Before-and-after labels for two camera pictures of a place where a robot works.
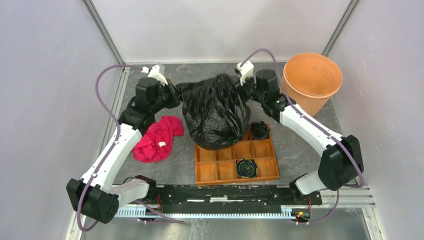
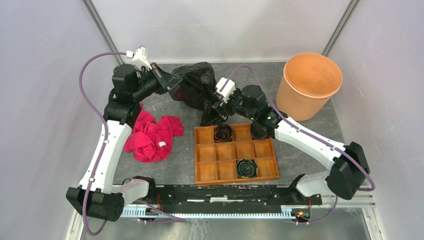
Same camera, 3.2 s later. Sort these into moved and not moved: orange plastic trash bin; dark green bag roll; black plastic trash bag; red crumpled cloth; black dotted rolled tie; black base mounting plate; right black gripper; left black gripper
Moved: right black gripper; left black gripper; black plastic trash bag
Not moved: black dotted rolled tie; dark green bag roll; black base mounting plate; red crumpled cloth; orange plastic trash bin
